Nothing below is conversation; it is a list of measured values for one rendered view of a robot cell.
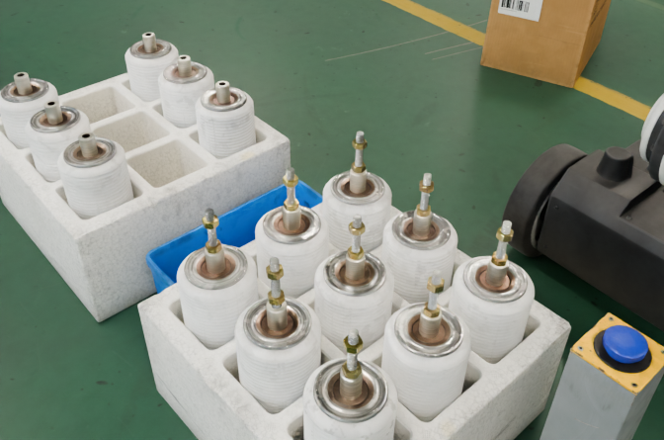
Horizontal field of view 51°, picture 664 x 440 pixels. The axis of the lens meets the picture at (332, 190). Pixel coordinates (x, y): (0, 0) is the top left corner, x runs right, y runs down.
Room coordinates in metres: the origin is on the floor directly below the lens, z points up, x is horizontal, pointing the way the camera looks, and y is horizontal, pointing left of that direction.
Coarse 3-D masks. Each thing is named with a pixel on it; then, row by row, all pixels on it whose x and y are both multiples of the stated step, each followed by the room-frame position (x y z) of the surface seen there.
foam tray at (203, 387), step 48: (144, 336) 0.61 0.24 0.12; (192, 336) 0.56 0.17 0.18; (528, 336) 0.57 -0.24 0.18; (192, 384) 0.52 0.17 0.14; (480, 384) 0.49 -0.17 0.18; (528, 384) 0.53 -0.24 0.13; (240, 432) 0.45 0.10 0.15; (288, 432) 0.44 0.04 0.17; (432, 432) 0.43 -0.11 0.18; (480, 432) 0.47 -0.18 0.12
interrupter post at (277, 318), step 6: (270, 306) 0.52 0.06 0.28; (282, 306) 0.52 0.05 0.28; (270, 312) 0.51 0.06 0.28; (276, 312) 0.51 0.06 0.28; (282, 312) 0.51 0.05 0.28; (270, 318) 0.51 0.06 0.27; (276, 318) 0.51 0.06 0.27; (282, 318) 0.51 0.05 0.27; (270, 324) 0.51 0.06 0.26; (276, 324) 0.51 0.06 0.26; (282, 324) 0.51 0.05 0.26; (276, 330) 0.51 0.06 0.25
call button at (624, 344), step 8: (608, 328) 0.45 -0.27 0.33; (616, 328) 0.45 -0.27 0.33; (624, 328) 0.45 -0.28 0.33; (632, 328) 0.45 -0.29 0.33; (608, 336) 0.44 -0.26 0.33; (616, 336) 0.44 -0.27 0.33; (624, 336) 0.44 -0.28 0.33; (632, 336) 0.44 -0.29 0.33; (640, 336) 0.44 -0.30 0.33; (608, 344) 0.43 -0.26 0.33; (616, 344) 0.43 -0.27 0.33; (624, 344) 0.43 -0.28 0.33; (632, 344) 0.43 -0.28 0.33; (640, 344) 0.43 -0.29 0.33; (608, 352) 0.43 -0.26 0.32; (616, 352) 0.42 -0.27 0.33; (624, 352) 0.42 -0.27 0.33; (632, 352) 0.42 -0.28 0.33; (640, 352) 0.42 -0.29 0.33; (616, 360) 0.42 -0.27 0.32; (624, 360) 0.42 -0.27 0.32; (632, 360) 0.42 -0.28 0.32; (640, 360) 0.42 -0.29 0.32
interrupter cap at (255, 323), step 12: (264, 300) 0.55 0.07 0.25; (288, 300) 0.55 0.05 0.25; (252, 312) 0.53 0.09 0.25; (264, 312) 0.53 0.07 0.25; (288, 312) 0.53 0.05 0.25; (300, 312) 0.53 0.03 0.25; (252, 324) 0.51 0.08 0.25; (264, 324) 0.52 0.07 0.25; (288, 324) 0.52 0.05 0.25; (300, 324) 0.51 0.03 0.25; (252, 336) 0.50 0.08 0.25; (264, 336) 0.50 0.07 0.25; (276, 336) 0.50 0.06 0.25; (288, 336) 0.50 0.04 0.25; (300, 336) 0.50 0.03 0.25; (264, 348) 0.48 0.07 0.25; (276, 348) 0.48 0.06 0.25; (288, 348) 0.48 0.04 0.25
